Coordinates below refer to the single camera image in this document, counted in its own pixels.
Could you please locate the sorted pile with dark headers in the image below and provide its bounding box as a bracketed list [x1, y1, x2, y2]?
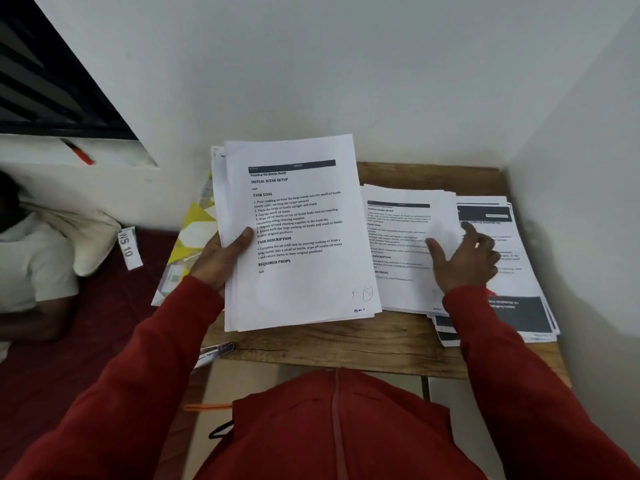
[455, 195, 557, 337]

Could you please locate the white paper label tag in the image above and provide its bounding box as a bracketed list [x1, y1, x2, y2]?
[117, 226, 145, 271]

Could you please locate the person's right hand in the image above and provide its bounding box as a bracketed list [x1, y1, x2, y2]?
[425, 221, 502, 295]

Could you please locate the pile of text-only sheets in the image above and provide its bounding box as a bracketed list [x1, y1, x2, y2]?
[361, 183, 466, 315]

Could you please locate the maroon bed mattress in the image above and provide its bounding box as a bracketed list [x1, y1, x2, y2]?
[0, 228, 211, 480]

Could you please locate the person's left hand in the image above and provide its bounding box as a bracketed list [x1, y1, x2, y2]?
[189, 226, 255, 295]

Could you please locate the yellow patterned plastic folder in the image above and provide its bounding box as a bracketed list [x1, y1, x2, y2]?
[151, 172, 219, 307]

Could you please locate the stack of printed sheets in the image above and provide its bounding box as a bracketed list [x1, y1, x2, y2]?
[209, 134, 383, 333]

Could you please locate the dark louvred window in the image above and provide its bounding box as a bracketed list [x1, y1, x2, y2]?
[0, 0, 139, 141]

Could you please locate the person's red jacket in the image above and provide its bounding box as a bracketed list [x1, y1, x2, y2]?
[195, 368, 489, 480]

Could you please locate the red marker on sill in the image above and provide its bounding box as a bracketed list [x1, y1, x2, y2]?
[59, 138, 96, 166]

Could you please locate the blue and silver stapler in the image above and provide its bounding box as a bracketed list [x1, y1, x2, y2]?
[192, 341, 236, 371]

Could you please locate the person's right forearm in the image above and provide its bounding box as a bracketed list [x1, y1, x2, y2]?
[442, 284, 640, 480]

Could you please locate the small pile of printed sheets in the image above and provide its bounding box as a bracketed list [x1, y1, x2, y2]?
[427, 194, 561, 348]

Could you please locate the white pillow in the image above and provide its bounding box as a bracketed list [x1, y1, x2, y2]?
[19, 197, 123, 277]

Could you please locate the person's left forearm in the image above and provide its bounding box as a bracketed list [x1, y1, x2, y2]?
[5, 275, 226, 480]

